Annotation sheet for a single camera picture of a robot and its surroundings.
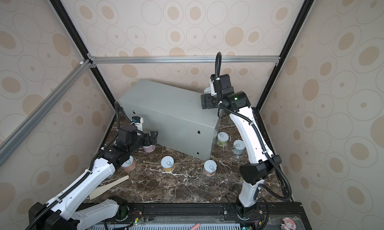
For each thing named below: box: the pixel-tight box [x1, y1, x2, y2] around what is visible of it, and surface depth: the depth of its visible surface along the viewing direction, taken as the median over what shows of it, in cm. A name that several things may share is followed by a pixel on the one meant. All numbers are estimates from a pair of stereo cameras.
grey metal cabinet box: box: [118, 79, 221, 161], surface depth 78 cm
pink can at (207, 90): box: [204, 87, 211, 94], surface depth 73 cm
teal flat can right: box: [232, 139, 246, 155], surface depth 94 cm
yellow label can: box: [160, 155, 175, 173], surface depth 87 cm
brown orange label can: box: [203, 159, 218, 177], surface depth 85 cm
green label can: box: [216, 131, 230, 146], surface depth 99 cm
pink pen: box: [189, 222, 201, 230], surface depth 71 cm
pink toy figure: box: [280, 217, 297, 230], surface depth 70 cm
